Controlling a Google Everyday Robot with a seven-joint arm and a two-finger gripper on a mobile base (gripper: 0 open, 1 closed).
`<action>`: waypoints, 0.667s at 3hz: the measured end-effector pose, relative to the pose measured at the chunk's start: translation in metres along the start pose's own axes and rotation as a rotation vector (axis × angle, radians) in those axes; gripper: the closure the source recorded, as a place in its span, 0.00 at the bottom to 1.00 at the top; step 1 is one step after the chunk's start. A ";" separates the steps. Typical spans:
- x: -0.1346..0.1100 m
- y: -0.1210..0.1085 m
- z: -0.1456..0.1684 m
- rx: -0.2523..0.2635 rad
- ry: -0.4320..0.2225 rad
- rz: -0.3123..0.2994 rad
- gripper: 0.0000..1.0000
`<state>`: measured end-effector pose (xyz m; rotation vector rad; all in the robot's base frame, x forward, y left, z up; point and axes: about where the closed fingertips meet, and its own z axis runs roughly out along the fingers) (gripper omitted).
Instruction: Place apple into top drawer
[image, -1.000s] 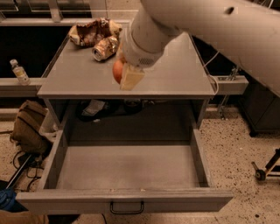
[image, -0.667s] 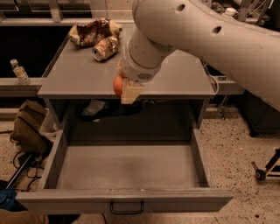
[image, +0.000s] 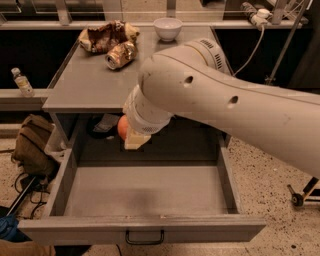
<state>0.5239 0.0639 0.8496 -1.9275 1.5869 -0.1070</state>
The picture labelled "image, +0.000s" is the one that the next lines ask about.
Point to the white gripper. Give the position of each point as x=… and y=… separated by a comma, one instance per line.
x=145, y=126

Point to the white power adapter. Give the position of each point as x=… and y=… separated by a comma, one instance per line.
x=257, y=17

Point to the black wheeled stand base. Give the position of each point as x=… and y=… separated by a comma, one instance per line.
x=310, y=193

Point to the white ceramic bowl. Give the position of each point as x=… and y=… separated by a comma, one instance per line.
x=167, y=29

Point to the black drawer handle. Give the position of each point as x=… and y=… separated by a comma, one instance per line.
x=138, y=238

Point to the red apple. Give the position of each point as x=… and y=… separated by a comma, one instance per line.
x=122, y=127

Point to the metal tripod pole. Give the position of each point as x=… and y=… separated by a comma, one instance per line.
x=294, y=11

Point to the grey cabinet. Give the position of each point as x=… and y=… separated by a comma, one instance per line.
x=87, y=88

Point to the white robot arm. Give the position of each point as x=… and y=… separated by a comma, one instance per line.
x=187, y=81

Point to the brown backpack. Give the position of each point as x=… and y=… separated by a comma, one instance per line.
x=30, y=146

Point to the crumpled brown chip bag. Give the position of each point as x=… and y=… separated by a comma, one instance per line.
x=104, y=38

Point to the tan trousers leg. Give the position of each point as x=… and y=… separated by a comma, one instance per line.
x=28, y=248

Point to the grey open top drawer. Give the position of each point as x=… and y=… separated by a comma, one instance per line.
x=99, y=204

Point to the crushed soda can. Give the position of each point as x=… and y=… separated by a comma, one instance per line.
x=120, y=55

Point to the small plastic bottle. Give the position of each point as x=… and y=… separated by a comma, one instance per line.
x=22, y=82

